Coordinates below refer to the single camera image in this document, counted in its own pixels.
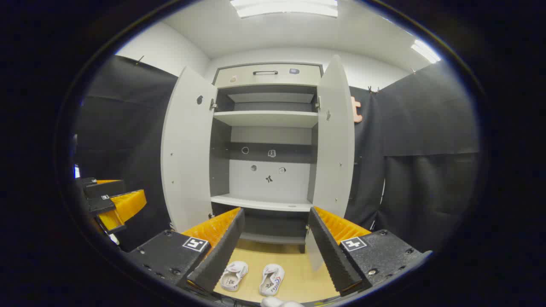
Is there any black backdrop cloth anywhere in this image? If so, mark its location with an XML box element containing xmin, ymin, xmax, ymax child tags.
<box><xmin>75</xmin><ymin>55</ymin><xmax>480</xmax><ymax>252</ymax></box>

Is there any white canvas shoe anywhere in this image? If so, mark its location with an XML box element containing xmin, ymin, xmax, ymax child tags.
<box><xmin>259</xmin><ymin>264</ymin><xmax>285</xmax><ymax>297</ymax></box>
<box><xmin>220</xmin><ymin>261</ymin><xmax>249</xmax><ymax>293</ymax></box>

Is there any grey shoe cabinet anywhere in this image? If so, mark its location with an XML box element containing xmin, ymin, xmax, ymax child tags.
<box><xmin>209</xmin><ymin>63</ymin><xmax>325</xmax><ymax>254</ymax></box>

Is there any light grey cabinet door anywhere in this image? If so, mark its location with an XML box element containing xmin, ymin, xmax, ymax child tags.
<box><xmin>305</xmin><ymin>55</ymin><xmax>355</xmax><ymax>271</ymax></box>
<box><xmin>161</xmin><ymin>66</ymin><xmax>219</xmax><ymax>233</ymax></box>

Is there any grey cabinet drawer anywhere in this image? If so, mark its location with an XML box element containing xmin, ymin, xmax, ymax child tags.
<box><xmin>213</xmin><ymin>64</ymin><xmax>322</xmax><ymax>88</ymax></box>

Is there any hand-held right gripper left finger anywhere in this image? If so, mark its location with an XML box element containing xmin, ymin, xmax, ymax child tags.
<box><xmin>124</xmin><ymin>208</ymin><xmax>246</xmax><ymax>294</ymax></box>

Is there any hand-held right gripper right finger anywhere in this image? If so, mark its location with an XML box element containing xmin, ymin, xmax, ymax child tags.
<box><xmin>307</xmin><ymin>206</ymin><xmax>433</xmax><ymax>297</ymax></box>

